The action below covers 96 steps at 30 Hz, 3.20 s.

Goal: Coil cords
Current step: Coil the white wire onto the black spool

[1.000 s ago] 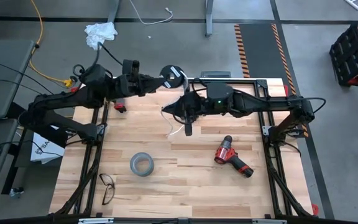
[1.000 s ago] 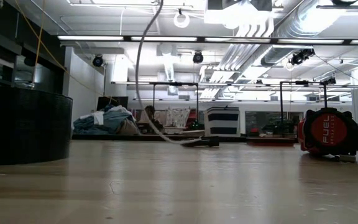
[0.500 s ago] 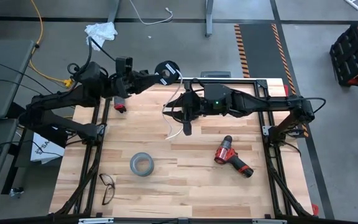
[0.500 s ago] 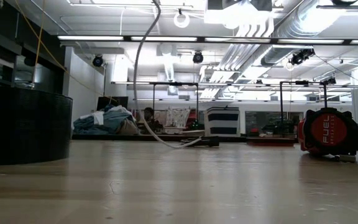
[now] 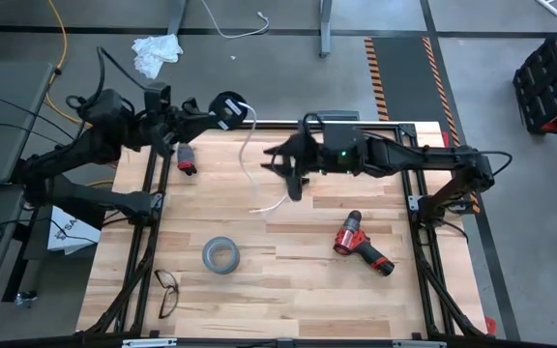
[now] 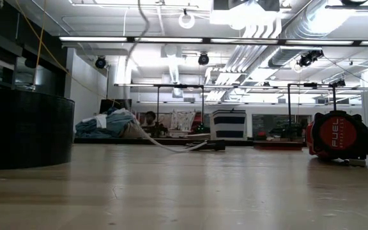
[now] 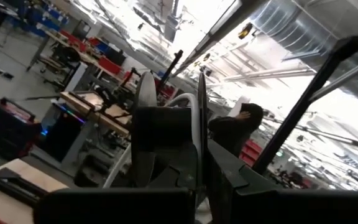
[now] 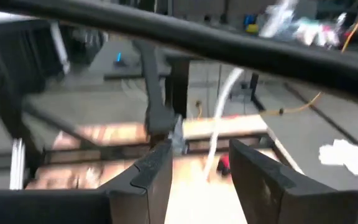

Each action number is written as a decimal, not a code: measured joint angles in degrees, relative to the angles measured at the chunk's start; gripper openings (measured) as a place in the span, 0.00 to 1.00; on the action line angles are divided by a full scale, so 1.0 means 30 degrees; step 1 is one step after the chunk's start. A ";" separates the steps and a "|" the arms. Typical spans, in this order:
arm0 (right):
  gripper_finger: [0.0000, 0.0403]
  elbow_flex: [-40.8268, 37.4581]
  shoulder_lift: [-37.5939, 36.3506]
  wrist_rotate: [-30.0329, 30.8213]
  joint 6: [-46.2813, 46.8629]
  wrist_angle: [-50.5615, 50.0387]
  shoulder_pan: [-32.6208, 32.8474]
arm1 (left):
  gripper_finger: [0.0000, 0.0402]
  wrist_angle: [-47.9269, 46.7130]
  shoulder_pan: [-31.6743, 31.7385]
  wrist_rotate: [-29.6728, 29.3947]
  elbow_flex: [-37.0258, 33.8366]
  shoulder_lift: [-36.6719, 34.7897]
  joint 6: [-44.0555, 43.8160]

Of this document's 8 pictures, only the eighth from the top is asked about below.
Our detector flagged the white cord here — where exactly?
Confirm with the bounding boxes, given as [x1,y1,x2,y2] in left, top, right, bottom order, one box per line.
[202,67,245,183]

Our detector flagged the grey red utility knife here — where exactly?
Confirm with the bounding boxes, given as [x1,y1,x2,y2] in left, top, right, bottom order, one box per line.
[216,154,231,175]

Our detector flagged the black aluminium table frame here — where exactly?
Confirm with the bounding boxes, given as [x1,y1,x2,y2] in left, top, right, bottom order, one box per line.
[0,12,279,190]

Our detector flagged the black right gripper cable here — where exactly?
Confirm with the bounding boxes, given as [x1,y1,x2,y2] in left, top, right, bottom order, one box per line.
[0,0,358,102]

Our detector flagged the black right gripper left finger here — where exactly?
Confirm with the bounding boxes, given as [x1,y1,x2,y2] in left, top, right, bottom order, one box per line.
[0,138,174,224]

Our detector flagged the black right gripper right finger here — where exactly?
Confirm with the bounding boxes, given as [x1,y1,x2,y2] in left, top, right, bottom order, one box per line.
[228,138,358,224]

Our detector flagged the yellow extension cable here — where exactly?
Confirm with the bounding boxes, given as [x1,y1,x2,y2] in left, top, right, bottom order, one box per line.
[259,0,358,118]

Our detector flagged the white crumpled cloth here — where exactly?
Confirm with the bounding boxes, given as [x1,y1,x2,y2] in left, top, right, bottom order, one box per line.
[318,138,358,178]

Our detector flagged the white post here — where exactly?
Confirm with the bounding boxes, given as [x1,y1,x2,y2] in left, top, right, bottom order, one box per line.
[50,21,71,74]

